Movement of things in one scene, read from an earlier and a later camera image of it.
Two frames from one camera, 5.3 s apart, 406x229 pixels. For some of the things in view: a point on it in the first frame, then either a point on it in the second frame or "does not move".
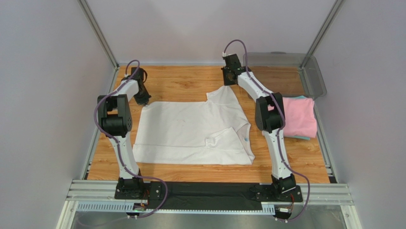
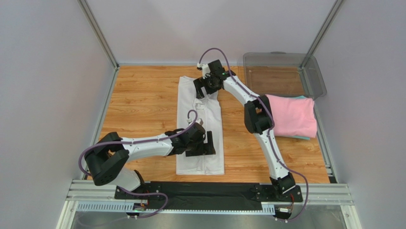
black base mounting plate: [167, 195] does not move
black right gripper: [228, 78] -> [201, 85]
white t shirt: [215, 131] -> [208, 108]
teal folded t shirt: [298, 138] does not move
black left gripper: [144, 100] -> [205, 148]
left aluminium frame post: [98, 32] does not move
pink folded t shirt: [299, 118] does not move
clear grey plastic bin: [289, 74] does not move
